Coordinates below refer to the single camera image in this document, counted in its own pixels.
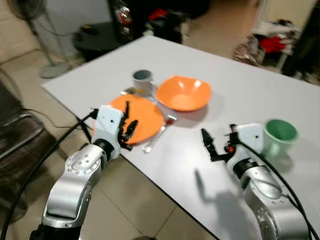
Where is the orange plastic plate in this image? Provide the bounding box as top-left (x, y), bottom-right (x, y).
top-left (107, 94), bottom-right (165, 145)

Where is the small metal spoon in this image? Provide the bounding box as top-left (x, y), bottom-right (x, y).
top-left (120, 87), bottom-right (138, 97)

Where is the silver metal fork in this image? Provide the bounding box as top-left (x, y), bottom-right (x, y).
top-left (143, 116), bottom-right (177, 153)

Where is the white mug with dark inside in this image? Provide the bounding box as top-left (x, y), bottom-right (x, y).
top-left (132, 69), bottom-right (154, 96)

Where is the green plastic cup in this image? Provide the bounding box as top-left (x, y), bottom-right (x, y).
top-left (262, 118), bottom-right (300, 160)

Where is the orange plastic bowl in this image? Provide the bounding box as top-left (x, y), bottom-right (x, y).
top-left (155, 75), bottom-right (212, 112)

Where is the black round stool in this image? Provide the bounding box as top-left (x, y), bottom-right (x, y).
top-left (74, 25), bottom-right (123, 62)

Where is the patterned brown bag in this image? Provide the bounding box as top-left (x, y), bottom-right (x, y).
top-left (234, 35), bottom-right (261, 66)

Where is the grey standing fan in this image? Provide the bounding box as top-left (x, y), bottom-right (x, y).
top-left (7, 0), bottom-right (73, 79)

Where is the white rack with red item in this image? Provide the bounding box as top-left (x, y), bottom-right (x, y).
top-left (252, 20), bottom-right (301, 68)

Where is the red cloth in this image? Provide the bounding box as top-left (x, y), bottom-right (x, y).
top-left (148, 8), bottom-right (168, 22)

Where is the dark woven chair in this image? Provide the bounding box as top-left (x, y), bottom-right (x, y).
top-left (0, 70), bottom-right (57, 221)

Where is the dark tall cabinet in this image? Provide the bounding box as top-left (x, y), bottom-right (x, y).
top-left (282, 5), bottom-right (320, 83)

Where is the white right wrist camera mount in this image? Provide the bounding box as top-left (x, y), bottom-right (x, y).
top-left (234, 123), bottom-right (265, 162)

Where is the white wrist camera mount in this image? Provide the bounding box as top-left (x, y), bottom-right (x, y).
top-left (91, 105), bottom-right (125, 150)
top-left (234, 123), bottom-right (265, 162)

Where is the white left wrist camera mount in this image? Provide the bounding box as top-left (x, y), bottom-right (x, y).
top-left (91, 105), bottom-right (125, 150)

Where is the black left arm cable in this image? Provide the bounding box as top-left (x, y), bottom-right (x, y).
top-left (0, 110), bottom-right (98, 240)

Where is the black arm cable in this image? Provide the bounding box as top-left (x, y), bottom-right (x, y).
top-left (0, 110), bottom-right (98, 240)
top-left (239, 141), bottom-right (320, 240)

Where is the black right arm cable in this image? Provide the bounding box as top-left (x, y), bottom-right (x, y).
top-left (239, 141), bottom-right (320, 240)

